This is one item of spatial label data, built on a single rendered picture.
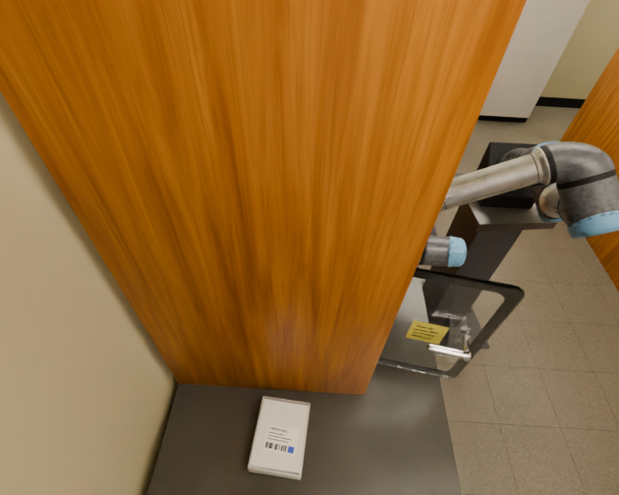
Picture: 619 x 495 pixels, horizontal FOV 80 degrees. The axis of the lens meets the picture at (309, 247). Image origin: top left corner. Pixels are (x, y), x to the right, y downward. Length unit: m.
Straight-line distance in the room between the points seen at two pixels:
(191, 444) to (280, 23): 0.90
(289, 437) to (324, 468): 0.11
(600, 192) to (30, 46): 1.04
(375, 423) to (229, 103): 0.84
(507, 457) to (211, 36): 2.09
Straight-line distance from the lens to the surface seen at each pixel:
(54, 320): 0.64
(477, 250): 1.79
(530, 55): 4.19
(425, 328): 0.86
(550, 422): 2.37
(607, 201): 1.07
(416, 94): 0.40
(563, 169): 1.05
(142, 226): 0.57
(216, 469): 1.00
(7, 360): 0.59
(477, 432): 2.17
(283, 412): 0.98
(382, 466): 1.01
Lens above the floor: 1.91
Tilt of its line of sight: 49 degrees down
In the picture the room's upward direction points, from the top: 3 degrees clockwise
